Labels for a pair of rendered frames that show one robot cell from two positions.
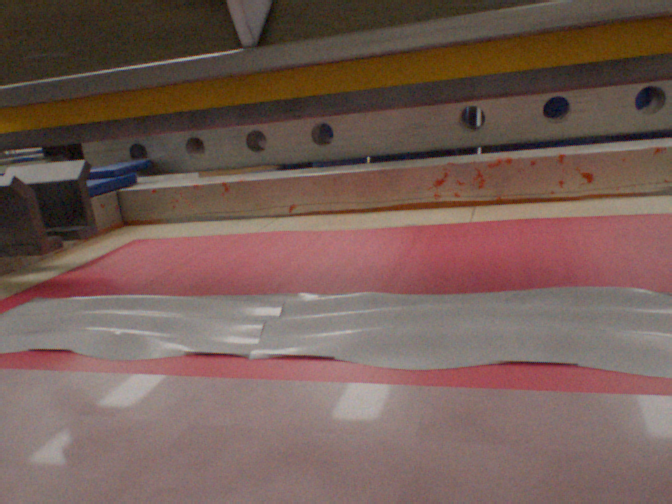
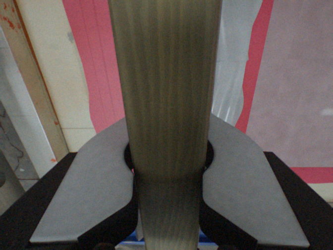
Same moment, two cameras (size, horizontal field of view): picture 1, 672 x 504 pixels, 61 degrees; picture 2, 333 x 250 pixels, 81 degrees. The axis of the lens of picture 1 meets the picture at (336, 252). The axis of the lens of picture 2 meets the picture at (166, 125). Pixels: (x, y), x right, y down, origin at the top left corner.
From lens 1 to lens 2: 0.31 m
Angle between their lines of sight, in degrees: 64
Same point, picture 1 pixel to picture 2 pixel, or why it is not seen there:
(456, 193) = (12, 10)
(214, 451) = (303, 43)
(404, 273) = not seen: hidden behind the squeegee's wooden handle
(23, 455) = (295, 96)
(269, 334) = (237, 58)
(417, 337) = not seen: outside the picture
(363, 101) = not seen: hidden behind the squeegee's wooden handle
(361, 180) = (30, 84)
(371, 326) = (234, 17)
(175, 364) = (248, 85)
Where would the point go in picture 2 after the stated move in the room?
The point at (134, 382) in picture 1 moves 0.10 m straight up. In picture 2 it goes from (259, 91) to (304, 134)
